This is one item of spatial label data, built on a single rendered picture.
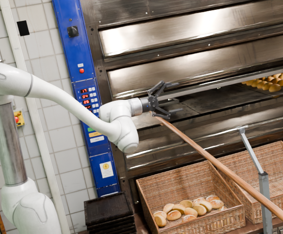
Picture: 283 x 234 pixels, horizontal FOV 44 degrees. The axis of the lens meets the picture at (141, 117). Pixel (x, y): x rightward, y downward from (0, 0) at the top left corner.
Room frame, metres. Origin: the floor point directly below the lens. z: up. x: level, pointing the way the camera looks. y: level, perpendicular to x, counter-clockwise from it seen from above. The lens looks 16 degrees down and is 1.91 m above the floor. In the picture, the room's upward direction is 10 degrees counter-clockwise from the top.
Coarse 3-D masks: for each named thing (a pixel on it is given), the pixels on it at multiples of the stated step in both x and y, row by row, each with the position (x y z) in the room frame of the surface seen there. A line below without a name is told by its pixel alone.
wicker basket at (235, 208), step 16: (160, 176) 2.24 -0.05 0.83; (176, 176) 2.26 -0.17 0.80; (208, 176) 2.28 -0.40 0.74; (144, 192) 2.20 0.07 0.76; (160, 192) 2.21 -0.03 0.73; (176, 192) 2.22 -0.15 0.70; (192, 192) 2.24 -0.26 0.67; (208, 192) 2.25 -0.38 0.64; (224, 192) 2.10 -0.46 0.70; (144, 208) 2.08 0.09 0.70; (160, 208) 2.18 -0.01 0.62; (240, 208) 1.86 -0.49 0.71; (176, 224) 1.79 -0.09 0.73; (192, 224) 1.80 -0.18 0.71; (208, 224) 1.82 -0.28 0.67; (224, 224) 1.84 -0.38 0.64; (240, 224) 1.86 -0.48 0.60
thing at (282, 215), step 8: (160, 120) 2.38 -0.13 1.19; (176, 128) 2.10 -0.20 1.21; (184, 136) 1.93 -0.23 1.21; (192, 144) 1.80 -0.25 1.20; (200, 152) 1.68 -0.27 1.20; (208, 160) 1.59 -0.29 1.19; (216, 160) 1.53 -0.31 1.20; (224, 168) 1.44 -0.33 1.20; (232, 176) 1.35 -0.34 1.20; (240, 184) 1.28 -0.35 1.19; (248, 184) 1.26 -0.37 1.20; (248, 192) 1.22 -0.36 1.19; (256, 192) 1.19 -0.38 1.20; (264, 200) 1.13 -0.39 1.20; (272, 208) 1.07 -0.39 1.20; (280, 216) 1.03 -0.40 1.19
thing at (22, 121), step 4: (20, 108) 2.11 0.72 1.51; (16, 112) 2.07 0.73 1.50; (20, 112) 2.07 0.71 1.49; (24, 112) 2.13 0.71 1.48; (16, 116) 2.07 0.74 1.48; (20, 116) 2.07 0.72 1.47; (24, 116) 2.09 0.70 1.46; (20, 120) 2.07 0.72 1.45; (24, 120) 2.08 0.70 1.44; (16, 124) 2.06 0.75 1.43; (20, 124) 2.07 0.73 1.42; (24, 124) 2.07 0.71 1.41
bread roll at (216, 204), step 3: (210, 201) 2.13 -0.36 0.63; (213, 201) 2.11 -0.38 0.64; (216, 201) 2.10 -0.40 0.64; (219, 201) 2.10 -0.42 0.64; (213, 204) 2.10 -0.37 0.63; (216, 204) 2.09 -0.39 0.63; (219, 204) 2.09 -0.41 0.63; (222, 204) 2.09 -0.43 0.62; (213, 207) 2.09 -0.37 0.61; (216, 207) 2.08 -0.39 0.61; (219, 207) 2.08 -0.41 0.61
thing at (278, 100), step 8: (280, 96) 2.48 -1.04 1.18; (240, 104) 2.45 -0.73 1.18; (248, 104) 2.41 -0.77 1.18; (256, 104) 2.42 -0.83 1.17; (264, 104) 2.43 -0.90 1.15; (208, 112) 2.40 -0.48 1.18; (216, 112) 2.37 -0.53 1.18; (224, 112) 2.38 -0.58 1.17; (232, 112) 2.39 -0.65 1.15; (176, 120) 2.35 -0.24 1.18; (184, 120) 2.32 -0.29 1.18; (192, 120) 2.33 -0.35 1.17; (200, 120) 2.34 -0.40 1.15; (144, 128) 2.31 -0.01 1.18; (152, 128) 2.28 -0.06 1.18; (160, 128) 2.29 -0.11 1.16; (168, 128) 2.30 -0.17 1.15
